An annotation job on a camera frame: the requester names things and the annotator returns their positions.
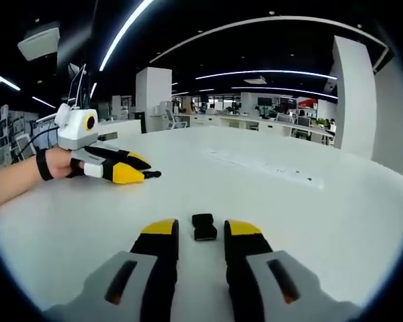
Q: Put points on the narrow white pillar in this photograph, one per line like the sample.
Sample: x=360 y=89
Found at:
x=154 y=100

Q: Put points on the white office chair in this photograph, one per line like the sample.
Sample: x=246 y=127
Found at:
x=174 y=119

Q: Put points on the black plastic buckle pronged part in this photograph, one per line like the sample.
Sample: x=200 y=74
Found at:
x=152 y=174

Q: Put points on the white ceiling air conditioner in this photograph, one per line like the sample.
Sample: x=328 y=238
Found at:
x=38 y=43

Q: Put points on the person's left hand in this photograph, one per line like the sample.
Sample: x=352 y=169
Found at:
x=60 y=164

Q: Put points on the red wall panel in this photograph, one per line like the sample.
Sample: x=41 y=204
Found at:
x=307 y=103

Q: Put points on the wide white pillar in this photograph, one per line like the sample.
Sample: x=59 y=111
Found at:
x=354 y=100

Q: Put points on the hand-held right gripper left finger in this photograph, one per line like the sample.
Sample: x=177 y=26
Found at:
x=134 y=268

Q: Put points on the black plastic buckle socket part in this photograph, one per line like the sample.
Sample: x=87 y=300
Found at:
x=204 y=228

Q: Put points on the open silver laptop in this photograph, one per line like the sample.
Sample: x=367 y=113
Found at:
x=78 y=87

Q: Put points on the long ceiling light strip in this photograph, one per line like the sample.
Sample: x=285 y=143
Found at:
x=124 y=33

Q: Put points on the row of white office desks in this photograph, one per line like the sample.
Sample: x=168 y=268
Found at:
x=248 y=125

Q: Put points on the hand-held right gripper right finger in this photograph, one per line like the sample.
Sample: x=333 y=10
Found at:
x=272 y=268

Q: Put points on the curved white ceiling trim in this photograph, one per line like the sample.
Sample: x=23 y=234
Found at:
x=272 y=25

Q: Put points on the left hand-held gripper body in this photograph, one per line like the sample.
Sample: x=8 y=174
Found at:
x=75 y=129

